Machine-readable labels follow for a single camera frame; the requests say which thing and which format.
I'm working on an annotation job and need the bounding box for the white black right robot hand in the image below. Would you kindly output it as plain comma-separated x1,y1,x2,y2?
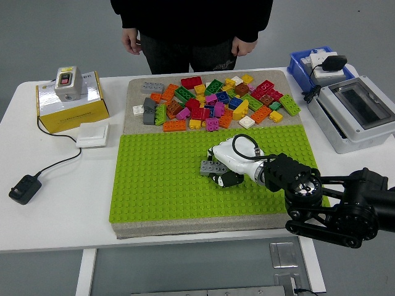
207,138,265,189

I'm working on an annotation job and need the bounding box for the person's right hand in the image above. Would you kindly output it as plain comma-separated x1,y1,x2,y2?
121,27,143,56

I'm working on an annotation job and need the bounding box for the person's left hand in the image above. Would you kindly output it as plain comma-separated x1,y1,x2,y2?
231,36,259,57

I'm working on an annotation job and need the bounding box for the grey two-by-four toy brick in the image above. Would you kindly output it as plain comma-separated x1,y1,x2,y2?
141,81,165,94
199,160,228,176

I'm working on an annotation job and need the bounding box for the orange two-by-four toy brick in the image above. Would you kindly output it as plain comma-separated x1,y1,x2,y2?
250,105,272,125
161,83,180,102
162,119,187,133
217,108,233,129

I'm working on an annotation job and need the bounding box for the yellow curved toy brick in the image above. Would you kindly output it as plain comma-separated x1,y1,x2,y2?
231,99,249,121

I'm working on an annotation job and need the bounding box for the dark green toy brick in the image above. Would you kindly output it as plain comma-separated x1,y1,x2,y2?
204,79,224,96
174,86,196,103

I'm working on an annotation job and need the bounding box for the lime two-by-four toy brick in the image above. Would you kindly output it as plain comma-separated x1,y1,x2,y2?
278,94,301,117
154,103,167,126
240,93,264,112

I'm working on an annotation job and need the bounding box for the crimson toy brick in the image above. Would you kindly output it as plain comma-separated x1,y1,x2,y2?
264,88,284,102

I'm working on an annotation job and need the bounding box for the green studded baseplate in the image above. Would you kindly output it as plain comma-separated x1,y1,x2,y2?
108,125,330,223

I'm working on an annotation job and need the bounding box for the large metal floor plate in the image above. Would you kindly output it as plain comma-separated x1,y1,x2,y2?
273,273,302,294
269,242,299,268

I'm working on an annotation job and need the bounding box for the blue plastic bin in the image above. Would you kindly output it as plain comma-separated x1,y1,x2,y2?
287,46,356,93

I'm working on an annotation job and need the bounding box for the person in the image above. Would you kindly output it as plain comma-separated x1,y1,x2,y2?
110,0,274,75

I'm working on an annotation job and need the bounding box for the black plug adapter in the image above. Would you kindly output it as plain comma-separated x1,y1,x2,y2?
320,55,348,72

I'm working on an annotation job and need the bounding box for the yellow white cardboard box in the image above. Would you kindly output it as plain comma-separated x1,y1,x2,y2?
35,70,110,134

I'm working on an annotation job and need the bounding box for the white table leg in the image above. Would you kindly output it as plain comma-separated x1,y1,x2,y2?
298,236,327,293
75,249,97,296

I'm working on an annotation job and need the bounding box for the grey metal floor bar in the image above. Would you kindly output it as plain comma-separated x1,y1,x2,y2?
131,286,286,296

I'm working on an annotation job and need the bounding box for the black power adapter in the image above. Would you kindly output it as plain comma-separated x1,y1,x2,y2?
8,174,43,205

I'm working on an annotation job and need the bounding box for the grey push-button switch box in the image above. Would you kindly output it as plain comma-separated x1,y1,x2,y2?
54,65,83,102

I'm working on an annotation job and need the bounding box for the black bundled plug cord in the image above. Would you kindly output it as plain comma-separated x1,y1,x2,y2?
302,66,323,104

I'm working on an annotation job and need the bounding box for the white wall switch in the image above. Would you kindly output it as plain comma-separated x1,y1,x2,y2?
75,122,110,149

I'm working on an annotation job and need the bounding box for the white electrical enclosure box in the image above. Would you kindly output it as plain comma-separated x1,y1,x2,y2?
307,75,395,154

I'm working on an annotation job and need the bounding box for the black adapter cord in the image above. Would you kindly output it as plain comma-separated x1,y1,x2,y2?
36,117,83,179

